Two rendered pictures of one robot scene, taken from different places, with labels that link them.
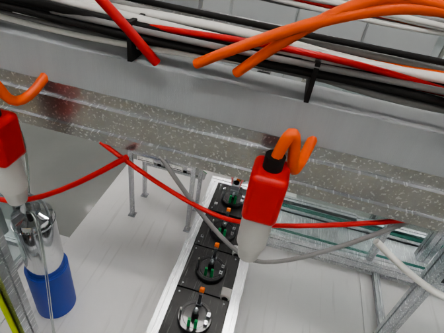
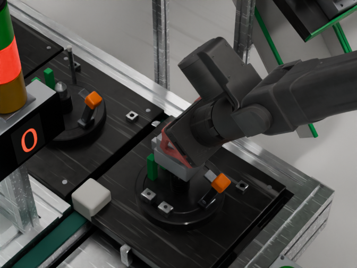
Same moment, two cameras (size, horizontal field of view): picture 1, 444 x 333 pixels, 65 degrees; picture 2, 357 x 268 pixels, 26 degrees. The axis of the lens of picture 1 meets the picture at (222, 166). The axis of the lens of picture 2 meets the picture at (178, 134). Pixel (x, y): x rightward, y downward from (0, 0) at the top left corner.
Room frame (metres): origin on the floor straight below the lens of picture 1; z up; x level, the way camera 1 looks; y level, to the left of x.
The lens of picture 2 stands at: (1.87, -0.71, 1.95)
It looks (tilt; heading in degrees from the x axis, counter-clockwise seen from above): 49 degrees down; 122
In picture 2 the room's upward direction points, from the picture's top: straight up
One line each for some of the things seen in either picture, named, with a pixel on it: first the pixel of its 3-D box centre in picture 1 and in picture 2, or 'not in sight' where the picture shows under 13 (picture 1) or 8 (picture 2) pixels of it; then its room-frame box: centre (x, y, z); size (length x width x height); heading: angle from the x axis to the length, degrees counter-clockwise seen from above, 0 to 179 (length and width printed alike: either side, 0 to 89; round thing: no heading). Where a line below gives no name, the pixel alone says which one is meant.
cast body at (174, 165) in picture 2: (235, 187); (173, 144); (1.47, -0.09, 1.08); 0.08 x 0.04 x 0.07; 172
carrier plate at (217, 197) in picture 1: (232, 201); (180, 197); (1.49, -0.10, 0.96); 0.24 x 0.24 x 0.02; 82
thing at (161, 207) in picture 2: not in sight; (165, 209); (1.49, -0.15, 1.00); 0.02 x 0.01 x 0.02; 172
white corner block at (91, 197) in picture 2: not in sight; (91, 200); (1.38, -0.18, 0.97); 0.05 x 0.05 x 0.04; 82
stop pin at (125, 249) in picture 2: not in sight; (126, 254); (1.47, -0.22, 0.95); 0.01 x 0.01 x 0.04; 82
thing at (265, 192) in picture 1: (279, 183); not in sight; (0.37, -0.08, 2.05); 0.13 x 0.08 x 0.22; 172
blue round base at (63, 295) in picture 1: (51, 284); not in sight; (0.78, 0.61, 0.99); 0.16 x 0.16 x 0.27
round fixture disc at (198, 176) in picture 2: (233, 199); (180, 190); (1.49, -0.10, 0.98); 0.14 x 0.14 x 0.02
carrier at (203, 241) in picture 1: (223, 226); (62, 99); (1.23, -0.06, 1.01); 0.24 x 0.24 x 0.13; 82
